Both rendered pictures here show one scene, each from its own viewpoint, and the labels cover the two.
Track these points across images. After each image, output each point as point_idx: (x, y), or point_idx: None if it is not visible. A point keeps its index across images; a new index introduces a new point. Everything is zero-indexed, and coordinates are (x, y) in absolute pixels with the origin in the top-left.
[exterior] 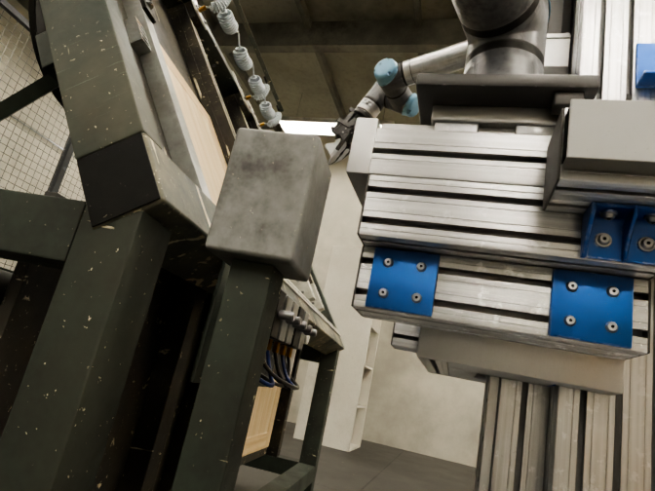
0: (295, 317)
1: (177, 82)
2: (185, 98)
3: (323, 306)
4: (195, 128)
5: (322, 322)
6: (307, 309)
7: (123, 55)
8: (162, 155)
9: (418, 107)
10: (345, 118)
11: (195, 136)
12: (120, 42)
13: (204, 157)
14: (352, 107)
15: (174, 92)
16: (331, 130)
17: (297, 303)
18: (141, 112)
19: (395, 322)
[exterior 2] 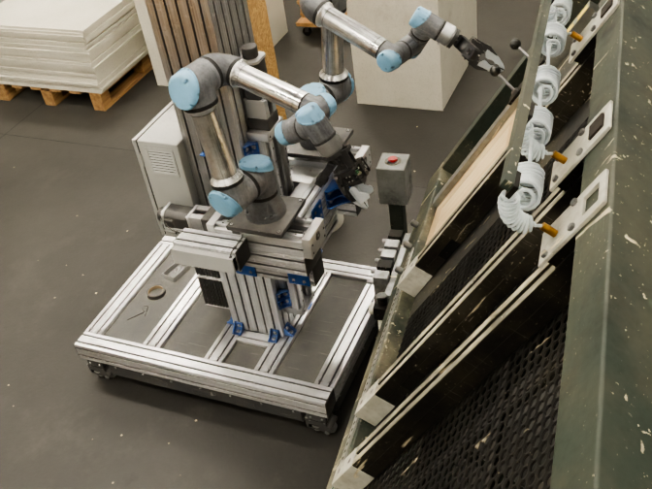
0: (381, 248)
1: (504, 143)
2: (496, 155)
3: (336, 473)
4: (479, 176)
5: (339, 463)
6: (368, 374)
7: (463, 135)
8: (440, 169)
9: (348, 139)
10: (353, 157)
11: (472, 179)
12: (467, 130)
13: (464, 193)
14: (347, 144)
15: (475, 148)
16: (368, 172)
17: (380, 332)
18: (448, 154)
19: (322, 262)
